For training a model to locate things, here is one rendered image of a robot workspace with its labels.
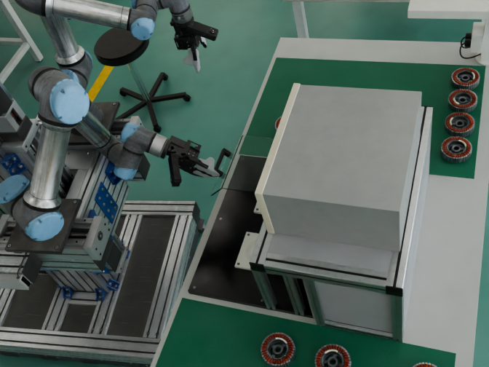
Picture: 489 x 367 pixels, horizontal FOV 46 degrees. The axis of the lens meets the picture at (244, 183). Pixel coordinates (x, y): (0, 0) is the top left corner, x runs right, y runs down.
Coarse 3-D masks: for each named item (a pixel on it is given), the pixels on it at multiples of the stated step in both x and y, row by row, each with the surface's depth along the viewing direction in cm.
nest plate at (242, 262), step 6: (246, 234) 216; (252, 234) 216; (246, 240) 215; (252, 240) 214; (246, 246) 213; (252, 246) 213; (240, 252) 212; (246, 252) 212; (252, 252) 211; (240, 258) 211; (246, 258) 210; (240, 264) 209; (246, 264) 208
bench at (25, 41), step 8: (0, 0) 405; (8, 8) 412; (8, 16) 417; (16, 16) 420; (16, 24) 421; (24, 32) 429; (0, 40) 444; (8, 40) 442; (16, 40) 439; (24, 40) 433; (32, 40) 438; (24, 48) 431; (32, 48) 439; (16, 56) 426; (32, 56) 446; (40, 56) 448; (8, 64) 422; (16, 64) 426; (8, 72) 419; (0, 80) 413
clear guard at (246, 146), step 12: (240, 144) 206; (252, 144) 205; (264, 144) 203; (240, 156) 202; (252, 156) 201; (264, 156) 200; (228, 168) 200; (240, 168) 199; (252, 168) 198; (228, 180) 197; (240, 180) 196; (252, 180) 195; (216, 192) 199
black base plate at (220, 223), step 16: (240, 192) 231; (224, 208) 227; (240, 208) 226; (224, 224) 223; (240, 224) 221; (256, 224) 219; (208, 240) 220; (224, 240) 218; (240, 240) 217; (208, 256) 215; (224, 256) 214; (208, 272) 211; (224, 272) 210; (240, 272) 208; (192, 288) 209; (208, 288) 207; (224, 288) 206; (240, 288) 204; (256, 288) 203; (272, 288) 202; (304, 288) 199; (256, 304) 199; (288, 304) 197
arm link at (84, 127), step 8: (32, 72) 173; (32, 80) 170; (88, 112) 193; (88, 120) 193; (96, 120) 197; (80, 128) 194; (88, 128) 195; (96, 128) 197; (104, 128) 202; (88, 136) 198; (96, 136) 199; (104, 136) 201; (112, 136) 206; (96, 144) 202; (104, 144) 203; (112, 144) 204; (104, 152) 206
